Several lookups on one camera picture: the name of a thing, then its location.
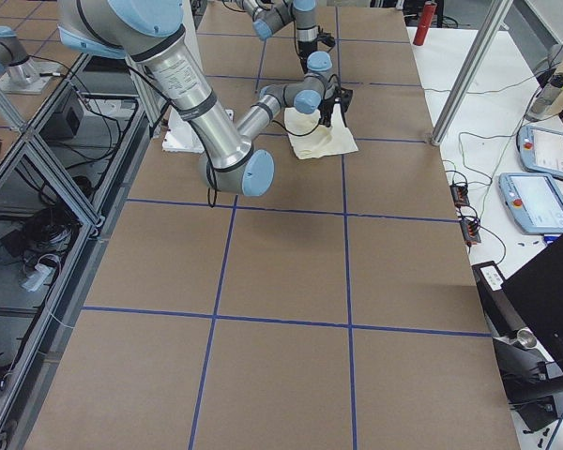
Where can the lower orange circuit board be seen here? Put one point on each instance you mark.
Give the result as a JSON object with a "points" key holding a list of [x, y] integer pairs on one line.
{"points": [[470, 230]]}

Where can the aluminium frame post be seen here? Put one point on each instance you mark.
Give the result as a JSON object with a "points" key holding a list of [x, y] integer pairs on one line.
{"points": [[480, 46]]}

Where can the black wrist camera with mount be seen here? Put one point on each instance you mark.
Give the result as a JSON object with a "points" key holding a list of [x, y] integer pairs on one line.
{"points": [[343, 97]]}

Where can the teach pendant tablet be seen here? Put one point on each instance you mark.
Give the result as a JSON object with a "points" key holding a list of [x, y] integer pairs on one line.
{"points": [[541, 150], [533, 200]]}

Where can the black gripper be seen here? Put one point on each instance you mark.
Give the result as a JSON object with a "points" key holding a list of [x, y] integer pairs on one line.
{"points": [[328, 104], [305, 49]]}

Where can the cream long sleeve cat shirt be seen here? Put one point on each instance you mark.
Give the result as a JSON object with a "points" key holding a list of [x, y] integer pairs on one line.
{"points": [[311, 140]]}

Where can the lower teach pendant tablet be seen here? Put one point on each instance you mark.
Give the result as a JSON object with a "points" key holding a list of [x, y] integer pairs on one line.
{"points": [[533, 200]]}

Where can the upper orange circuit board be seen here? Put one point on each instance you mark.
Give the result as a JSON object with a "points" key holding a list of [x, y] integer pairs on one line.
{"points": [[459, 195]]}

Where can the red cylinder bottle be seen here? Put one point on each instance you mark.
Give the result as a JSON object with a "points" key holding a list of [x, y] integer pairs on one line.
{"points": [[425, 22]]}

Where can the upper teach pendant tablet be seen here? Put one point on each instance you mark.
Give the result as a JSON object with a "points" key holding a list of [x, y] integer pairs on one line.
{"points": [[541, 150]]}

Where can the third robot arm on floor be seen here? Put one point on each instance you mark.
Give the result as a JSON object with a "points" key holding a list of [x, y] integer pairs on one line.
{"points": [[20, 73]]}

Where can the black box with label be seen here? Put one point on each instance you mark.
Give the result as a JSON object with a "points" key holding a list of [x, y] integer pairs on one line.
{"points": [[496, 304]]}

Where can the orange circuit board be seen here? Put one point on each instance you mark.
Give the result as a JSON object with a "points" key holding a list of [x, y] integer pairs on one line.
{"points": [[459, 195], [470, 230]]}

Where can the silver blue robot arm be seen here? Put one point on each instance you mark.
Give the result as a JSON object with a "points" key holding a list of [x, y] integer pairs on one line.
{"points": [[267, 21], [152, 34]]}

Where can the black monitor on stand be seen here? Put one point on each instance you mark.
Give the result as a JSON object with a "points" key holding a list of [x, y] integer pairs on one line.
{"points": [[534, 386]]}

